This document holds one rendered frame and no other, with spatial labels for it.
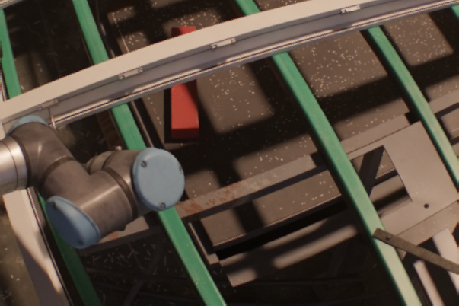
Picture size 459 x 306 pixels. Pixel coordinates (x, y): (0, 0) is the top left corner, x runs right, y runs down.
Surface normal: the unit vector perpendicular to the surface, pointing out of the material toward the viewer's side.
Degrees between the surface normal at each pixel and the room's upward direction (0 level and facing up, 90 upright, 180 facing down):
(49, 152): 10
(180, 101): 0
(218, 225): 0
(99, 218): 53
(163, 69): 90
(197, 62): 90
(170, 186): 47
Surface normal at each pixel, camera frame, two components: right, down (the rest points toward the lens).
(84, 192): 0.17, -0.67
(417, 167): 0.00, -0.58
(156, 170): 0.64, -0.10
